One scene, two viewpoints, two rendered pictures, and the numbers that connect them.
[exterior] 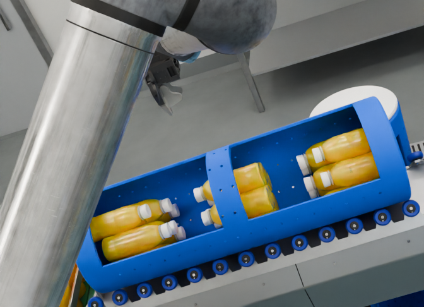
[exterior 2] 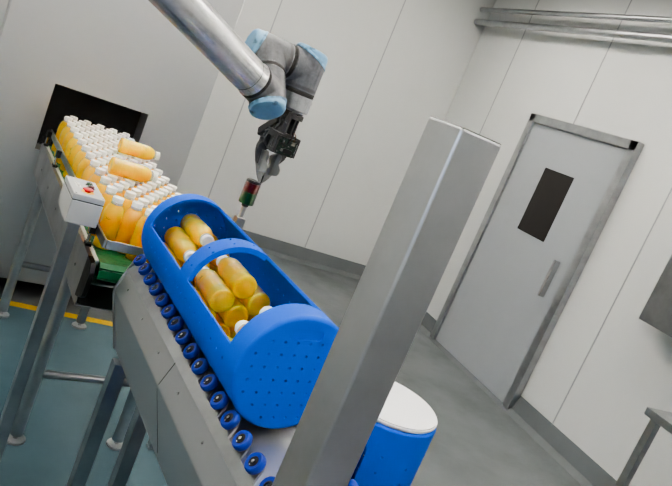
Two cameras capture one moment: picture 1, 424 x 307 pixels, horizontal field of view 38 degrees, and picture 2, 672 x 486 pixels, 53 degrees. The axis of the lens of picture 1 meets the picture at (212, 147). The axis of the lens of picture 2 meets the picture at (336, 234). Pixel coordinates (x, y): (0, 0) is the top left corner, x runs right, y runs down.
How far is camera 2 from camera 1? 1.49 m
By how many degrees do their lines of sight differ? 46
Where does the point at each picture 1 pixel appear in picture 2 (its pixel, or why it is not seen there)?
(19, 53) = (526, 318)
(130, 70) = not seen: outside the picture
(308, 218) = (196, 322)
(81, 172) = not seen: outside the picture
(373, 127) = (278, 311)
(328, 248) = (188, 377)
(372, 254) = (188, 419)
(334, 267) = (174, 395)
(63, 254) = not seen: outside the picture
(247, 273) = (165, 333)
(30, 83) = (507, 346)
